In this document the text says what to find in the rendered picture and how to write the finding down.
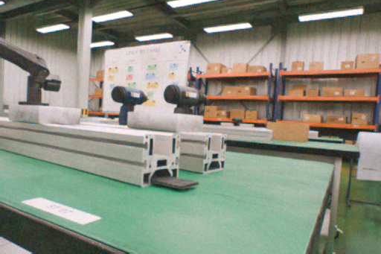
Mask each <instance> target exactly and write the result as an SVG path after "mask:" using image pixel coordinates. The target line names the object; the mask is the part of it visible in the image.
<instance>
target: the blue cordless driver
mask: <svg viewBox="0 0 381 254"><path fill-rule="evenodd" d="M111 98H112V100H113V101H114V102H118V103H122V106H121V107H120V115H119V119H118V122H119V126H127V119H128V112H134V109H135V107H134V106H135V105H142V104H143V103H144V102H145V101H148V100H149V98H147V96H146V95H145V94H144V91H142V90H139V89H132V88H128V87H124V86H116V87H114V88H113V90H112V91H111Z"/></svg>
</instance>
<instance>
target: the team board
mask: <svg viewBox="0 0 381 254"><path fill-rule="evenodd" d="M190 45H191V42H190V41H188V40H185V41H181V42H170V43H163V44H157V45H141V46H133V47H126V48H113V49H106V50H105V60H104V75H103V103H102V113H105V118H107V119H108V113H109V114H120V107H121V106H122V103H118V102H114V101H113V100H112V98H111V91H112V90H113V88H114V87H116V86H124V87H128V88H132V89H139V90H142V91H144V94H145V95H146V96H147V98H149V100H148V101H145V102H144V103H143V104H142V105H135V106H134V107H135V109H134V112H145V113H173V111H174V108H175V107H176V104H169V103H168V102H166V101H165V100H164V90H165V89H166V87H167V86H169V85H178V86H184V87H188V66H189V56H190Z"/></svg>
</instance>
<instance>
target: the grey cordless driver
mask: <svg viewBox="0 0 381 254"><path fill-rule="evenodd" d="M164 100H165V101H166V102H168V103H169V104H176V107H175V108H174V111H173V113H179V114H187V115H190V114H191V107H199V106H200V105H201V104H203V103H205V102H206V101H209V99H207V96H206V95H204V94H203V92H202V91H201V90H200V89H193V88H189V87H184V86H178V85H169V86H167V87H166V89H165V90H164Z"/></svg>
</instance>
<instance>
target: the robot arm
mask: <svg viewBox="0 0 381 254"><path fill-rule="evenodd" d="M0 58H3V59H5V60H6V61H8V62H10V63H12V64H14V65H15V66H18V67H20V68H21V69H23V71H25V72H28V73H30V75H28V81H27V101H19V105H21V106H49V104H44V103H42V89H43V90H44V91H49V92H59V90H60V87H61V83H62V82H61V80H60V77H59V75H57V74H51V73H50V72H49V68H48V65H47V63H46V62H45V59H44V58H42V57H41V56H39V55H38V54H32V53H30V52H29V51H25V50H23V49H21V48H19V47H16V46H15V45H13V44H11V43H10V42H8V41H7V40H5V39H2V38H0Z"/></svg>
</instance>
